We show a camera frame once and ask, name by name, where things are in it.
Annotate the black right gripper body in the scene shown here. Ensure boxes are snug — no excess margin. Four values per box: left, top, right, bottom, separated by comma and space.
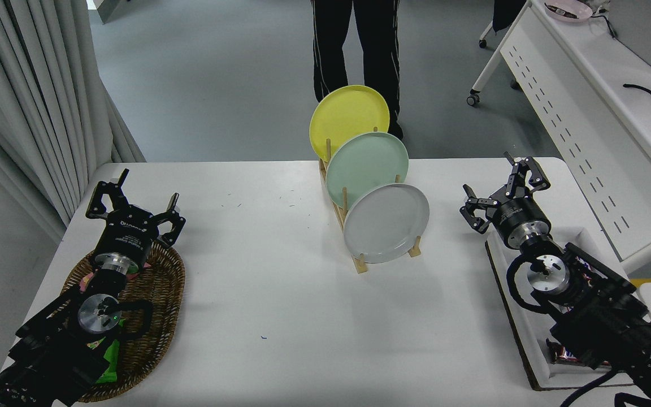
492, 192, 553, 248

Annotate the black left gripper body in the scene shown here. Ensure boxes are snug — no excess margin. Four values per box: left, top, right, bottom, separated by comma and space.
96, 206, 160, 266

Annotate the grey plate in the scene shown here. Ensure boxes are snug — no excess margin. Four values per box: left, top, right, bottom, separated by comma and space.
343, 183, 431, 264

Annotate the pale green plate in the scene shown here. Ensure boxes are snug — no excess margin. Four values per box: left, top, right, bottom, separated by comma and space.
325, 132, 410, 210

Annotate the wooden plate rack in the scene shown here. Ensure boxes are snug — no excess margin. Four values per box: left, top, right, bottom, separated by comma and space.
319, 138, 422, 275

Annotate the yellow plate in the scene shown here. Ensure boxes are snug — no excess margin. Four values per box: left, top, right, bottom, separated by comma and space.
309, 85, 390, 163

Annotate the brown wicker basket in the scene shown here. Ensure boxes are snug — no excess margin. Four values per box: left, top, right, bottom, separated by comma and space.
61, 240, 186, 403

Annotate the white tray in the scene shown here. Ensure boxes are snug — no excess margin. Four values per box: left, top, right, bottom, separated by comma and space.
485, 226, 643, 392

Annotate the white perforated desk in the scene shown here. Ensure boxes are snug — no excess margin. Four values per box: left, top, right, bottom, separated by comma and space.
467, 0, 651, 278

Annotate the green snack packet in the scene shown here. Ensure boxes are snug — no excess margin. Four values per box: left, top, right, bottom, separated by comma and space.
95, 336, 120, 385

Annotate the Snickers chocolate bar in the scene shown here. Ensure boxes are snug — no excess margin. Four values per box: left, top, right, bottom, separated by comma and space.
546, 339, 581, 365

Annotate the grey curtain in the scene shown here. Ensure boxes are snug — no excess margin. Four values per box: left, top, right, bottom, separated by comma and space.
0, 0, 146, 244

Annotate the pink bowl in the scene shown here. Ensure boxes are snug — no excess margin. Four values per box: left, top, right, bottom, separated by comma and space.
544, 2, 593, 23

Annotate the grey laptop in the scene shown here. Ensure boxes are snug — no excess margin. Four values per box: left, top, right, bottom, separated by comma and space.
608, 0, 651, 77

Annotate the person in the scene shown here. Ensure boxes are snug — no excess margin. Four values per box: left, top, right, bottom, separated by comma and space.
310, 0, 404, 141

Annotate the thick black cable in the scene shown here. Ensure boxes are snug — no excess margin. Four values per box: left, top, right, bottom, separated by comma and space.
623, 83, 651, 105

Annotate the thin black cable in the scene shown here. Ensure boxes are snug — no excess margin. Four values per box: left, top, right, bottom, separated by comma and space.
588, 12, 618, 39

